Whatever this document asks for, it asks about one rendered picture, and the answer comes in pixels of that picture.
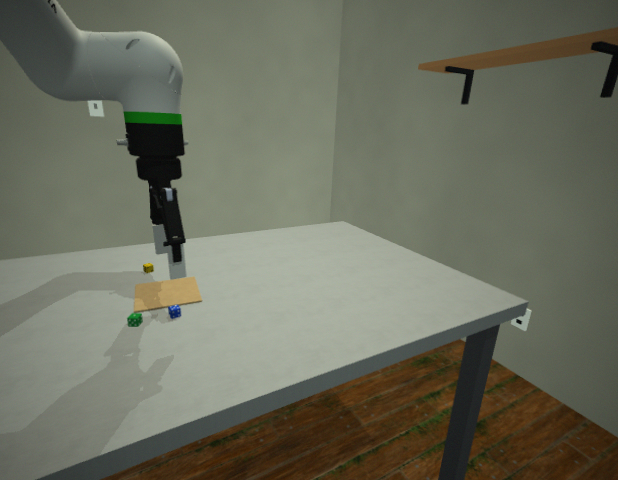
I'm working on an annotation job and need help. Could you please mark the green die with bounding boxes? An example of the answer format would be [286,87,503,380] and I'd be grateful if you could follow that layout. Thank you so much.
[127,313,143,327]

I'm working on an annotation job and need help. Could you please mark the tan square mat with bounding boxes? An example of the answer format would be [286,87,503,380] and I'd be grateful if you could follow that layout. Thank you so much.
[134,277,202,313]

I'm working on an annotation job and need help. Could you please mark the blue die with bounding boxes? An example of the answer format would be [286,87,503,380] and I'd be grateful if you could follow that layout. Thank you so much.
[168,305,181,319]

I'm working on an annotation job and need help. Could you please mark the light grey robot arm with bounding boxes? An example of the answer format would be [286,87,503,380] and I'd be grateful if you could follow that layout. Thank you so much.
[0,0,188,160]

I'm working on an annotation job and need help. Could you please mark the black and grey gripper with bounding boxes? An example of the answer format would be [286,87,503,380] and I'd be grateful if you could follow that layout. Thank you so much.
[136,158,186,280]

